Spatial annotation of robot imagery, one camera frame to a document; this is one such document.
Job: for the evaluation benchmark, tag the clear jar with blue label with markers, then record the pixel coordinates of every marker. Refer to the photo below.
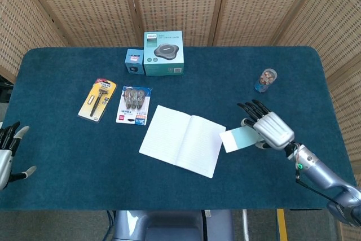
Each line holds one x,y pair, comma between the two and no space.
266,80

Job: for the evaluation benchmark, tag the white table leg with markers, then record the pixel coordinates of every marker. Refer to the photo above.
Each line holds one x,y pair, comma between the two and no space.
245,224

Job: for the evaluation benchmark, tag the correction tape blister pack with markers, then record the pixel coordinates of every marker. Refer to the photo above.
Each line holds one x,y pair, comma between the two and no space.
134,105

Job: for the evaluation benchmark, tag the large teal speaker box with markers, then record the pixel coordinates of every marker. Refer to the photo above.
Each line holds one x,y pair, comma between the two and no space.
163,52

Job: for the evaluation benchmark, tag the black equipment behind screen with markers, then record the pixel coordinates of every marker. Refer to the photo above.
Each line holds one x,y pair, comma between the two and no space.
5,91

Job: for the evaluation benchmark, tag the woven wooden folding screen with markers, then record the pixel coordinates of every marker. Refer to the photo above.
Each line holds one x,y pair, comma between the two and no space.
180,1

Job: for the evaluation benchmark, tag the white lined notebook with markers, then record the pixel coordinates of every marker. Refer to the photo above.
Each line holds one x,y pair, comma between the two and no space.
180,139

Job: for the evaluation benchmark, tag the yellow razor blister pack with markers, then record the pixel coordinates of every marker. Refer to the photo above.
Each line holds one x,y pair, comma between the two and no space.
97,101

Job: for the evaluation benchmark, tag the light teal card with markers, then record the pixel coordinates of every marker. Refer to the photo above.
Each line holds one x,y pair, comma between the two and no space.
239,138

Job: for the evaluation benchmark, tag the teal table cloth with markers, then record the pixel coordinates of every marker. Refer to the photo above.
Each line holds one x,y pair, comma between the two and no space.
84,173

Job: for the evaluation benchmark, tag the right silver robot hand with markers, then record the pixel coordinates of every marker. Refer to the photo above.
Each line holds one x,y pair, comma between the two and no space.
275,131

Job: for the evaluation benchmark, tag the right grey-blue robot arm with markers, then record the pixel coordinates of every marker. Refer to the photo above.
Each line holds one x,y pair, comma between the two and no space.
321,170

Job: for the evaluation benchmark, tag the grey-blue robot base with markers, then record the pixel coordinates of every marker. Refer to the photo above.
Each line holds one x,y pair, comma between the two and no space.
169,227

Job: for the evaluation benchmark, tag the small blue speaker box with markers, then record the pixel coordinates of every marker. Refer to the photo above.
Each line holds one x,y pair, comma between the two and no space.
134,61

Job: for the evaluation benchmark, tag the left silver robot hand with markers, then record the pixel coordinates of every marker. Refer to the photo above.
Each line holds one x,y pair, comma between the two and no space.
5,159

